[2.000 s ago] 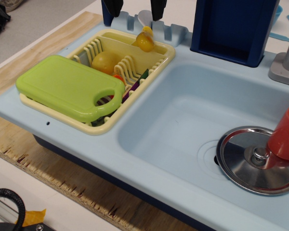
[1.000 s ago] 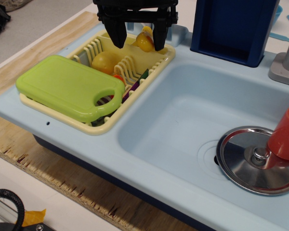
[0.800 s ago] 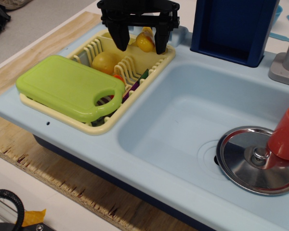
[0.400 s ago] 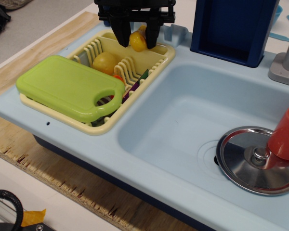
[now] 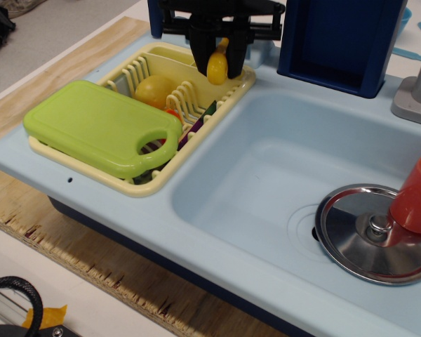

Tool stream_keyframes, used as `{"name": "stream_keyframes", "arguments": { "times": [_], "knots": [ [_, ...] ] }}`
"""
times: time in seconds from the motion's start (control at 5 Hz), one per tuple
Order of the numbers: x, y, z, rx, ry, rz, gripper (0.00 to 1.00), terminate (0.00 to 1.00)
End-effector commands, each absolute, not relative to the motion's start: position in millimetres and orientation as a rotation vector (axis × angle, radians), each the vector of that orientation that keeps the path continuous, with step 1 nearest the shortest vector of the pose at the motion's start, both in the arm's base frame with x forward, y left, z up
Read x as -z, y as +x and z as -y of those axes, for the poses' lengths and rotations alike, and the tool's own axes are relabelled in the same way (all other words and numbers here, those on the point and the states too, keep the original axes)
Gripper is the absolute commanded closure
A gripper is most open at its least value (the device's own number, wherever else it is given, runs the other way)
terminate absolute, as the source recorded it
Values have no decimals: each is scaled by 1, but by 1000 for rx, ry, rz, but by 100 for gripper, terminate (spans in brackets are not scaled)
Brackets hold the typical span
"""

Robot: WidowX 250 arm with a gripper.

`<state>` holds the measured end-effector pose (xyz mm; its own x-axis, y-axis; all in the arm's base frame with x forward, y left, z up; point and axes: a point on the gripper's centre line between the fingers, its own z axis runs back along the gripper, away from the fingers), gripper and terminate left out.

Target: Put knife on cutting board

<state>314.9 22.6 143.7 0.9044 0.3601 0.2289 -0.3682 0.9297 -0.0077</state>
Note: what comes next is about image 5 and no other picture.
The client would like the yellow tape piece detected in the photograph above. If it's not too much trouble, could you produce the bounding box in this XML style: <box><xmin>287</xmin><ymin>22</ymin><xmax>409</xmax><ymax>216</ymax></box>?
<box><xmin>22</xmin><ymin>305</ymin><xmax>67</xmax><ymax>329</ymax></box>

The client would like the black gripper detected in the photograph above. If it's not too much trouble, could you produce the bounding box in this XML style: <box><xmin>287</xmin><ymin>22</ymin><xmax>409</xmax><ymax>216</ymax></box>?
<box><xmin>157</xmin><ymin>1</ymin><xmax>286</xmax><ymax>79</ymax></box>

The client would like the black cable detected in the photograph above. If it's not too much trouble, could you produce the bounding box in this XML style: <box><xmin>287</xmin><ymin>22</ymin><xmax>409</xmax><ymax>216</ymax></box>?
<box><xmin>0</xmin><ymin>276</ymin><xmax>44</xmax><ymax>337</ymax></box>

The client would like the wooden board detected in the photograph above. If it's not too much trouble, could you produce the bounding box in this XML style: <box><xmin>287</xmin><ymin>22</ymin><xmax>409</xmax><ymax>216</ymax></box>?
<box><xmin>0</xmin><ymin>14</ymin><xmax>279</xmax><ymax>336</ymax></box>

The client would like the light blue toy sink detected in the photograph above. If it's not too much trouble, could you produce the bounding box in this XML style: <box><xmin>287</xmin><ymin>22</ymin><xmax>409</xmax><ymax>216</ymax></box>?
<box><xmin>0</xmin><ymin>51</ymin><xmax>421</xmax><ymax>336</ymax></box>

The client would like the dark blue post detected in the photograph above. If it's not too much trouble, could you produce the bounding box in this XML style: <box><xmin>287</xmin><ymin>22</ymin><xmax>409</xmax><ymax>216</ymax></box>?
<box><xmin>147</xmin><ymin>0</ymin><xmax>163</xmax><ymax>39</ymax></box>

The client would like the orange plastic cup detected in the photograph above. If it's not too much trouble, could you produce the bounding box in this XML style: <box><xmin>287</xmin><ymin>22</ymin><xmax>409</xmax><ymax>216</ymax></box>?
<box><xmin>390</xmin><ymin>157</ymin><xmax>421</xmax><ymax>234</ymax></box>

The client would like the yellow toy lemon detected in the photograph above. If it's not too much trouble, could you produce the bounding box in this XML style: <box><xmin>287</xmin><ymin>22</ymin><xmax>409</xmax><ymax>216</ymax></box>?
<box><xmin>135</xmin><ymin>75</ymin><xmax>175</xmax><ymax>110</ymax></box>

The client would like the dark blue box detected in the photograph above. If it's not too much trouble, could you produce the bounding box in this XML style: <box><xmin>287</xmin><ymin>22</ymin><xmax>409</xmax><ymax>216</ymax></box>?
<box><xmin>277</xmin><ymin>0</ymin><xmax>407</xmax><ymax>98</ymax></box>

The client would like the cream dish rack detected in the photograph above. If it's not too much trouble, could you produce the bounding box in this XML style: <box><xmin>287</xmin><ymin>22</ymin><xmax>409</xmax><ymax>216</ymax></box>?
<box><xmin>25</xmin><ymin>42</ymin><xmax>255</xmax><ymax>197</ymax></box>

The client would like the orange toy piece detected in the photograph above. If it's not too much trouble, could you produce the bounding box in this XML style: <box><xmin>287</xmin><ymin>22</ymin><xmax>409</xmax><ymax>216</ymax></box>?
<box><xmin>164</xmin><ymin>109</ymin><xmax>182</xmax><ymax>123</ymax></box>

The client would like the green plastic cutting board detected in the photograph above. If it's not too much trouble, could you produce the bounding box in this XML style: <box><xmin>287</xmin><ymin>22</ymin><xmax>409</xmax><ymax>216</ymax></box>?
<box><xmin>23</xmin><ymin>80</ymin><xmax>182</xmax><ymax>179</ymax></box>

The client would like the steel pot lid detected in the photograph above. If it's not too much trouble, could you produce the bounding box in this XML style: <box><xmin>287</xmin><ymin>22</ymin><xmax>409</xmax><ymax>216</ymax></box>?
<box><xmin>314</xmin><ymin>184</ymin><xmax>421</xmax><ymax>286</ymax></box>

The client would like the purple toy vegetable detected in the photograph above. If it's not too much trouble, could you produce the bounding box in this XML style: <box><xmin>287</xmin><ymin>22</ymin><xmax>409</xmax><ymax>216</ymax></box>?
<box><xmin>178</xmin><ymin>101</ymin><xmax>217</xmax><ymax>150</ymax></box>

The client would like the grey toy faucet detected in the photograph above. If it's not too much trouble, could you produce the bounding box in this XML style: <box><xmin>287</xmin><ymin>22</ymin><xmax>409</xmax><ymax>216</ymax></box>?
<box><xmin>391</xmin><ymin>68</ymin><xmax>421</xmax><ymax>124</ymax></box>

